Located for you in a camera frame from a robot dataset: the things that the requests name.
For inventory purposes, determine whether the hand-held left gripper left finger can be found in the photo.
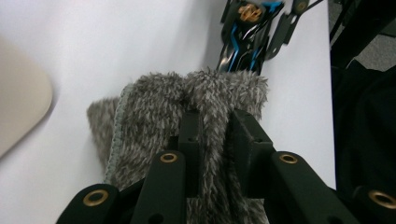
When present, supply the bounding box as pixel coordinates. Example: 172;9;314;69
177;109;205;199

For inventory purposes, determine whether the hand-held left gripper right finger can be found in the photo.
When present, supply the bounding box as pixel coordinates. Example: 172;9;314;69
228;108;277;200

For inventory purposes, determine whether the gray fuzzy cloth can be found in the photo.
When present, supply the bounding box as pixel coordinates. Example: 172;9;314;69
86;69;269;224

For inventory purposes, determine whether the white plastic bin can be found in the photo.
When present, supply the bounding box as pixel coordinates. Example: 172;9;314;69
0;35;54;158

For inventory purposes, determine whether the dark cloth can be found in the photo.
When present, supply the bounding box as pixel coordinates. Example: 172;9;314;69
331;60;396;224

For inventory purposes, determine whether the white table sheet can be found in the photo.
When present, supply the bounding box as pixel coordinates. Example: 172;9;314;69
0;0;337;224

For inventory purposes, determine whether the black metal frame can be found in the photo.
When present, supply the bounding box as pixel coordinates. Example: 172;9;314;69
329;0;396;68

